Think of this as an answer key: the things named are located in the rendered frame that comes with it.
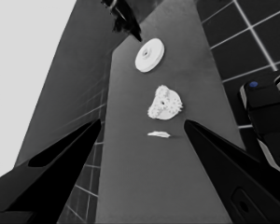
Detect large thick white disc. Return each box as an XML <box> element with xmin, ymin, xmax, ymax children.
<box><xmin>134</xmin><ymin>37</ymin><xmax>166</xmax><ymax>74</ymax></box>

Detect dark robot body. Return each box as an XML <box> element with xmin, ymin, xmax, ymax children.
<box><xmin>238</xmin><ymin>66</ymin><xmax>280</xmax><ymax>175</ymax></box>

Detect white round carrier with pins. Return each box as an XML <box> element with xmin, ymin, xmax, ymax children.
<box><xmin>147</xmin><ymin>84</ymin><xmax>184</xmax><ymax>121</ymax></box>

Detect small white T-shaped piece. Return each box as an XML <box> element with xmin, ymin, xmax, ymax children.
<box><xmin>147</xmin><ymin>130</ymin><xmax>172</xmax><ymax>139</ymax></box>

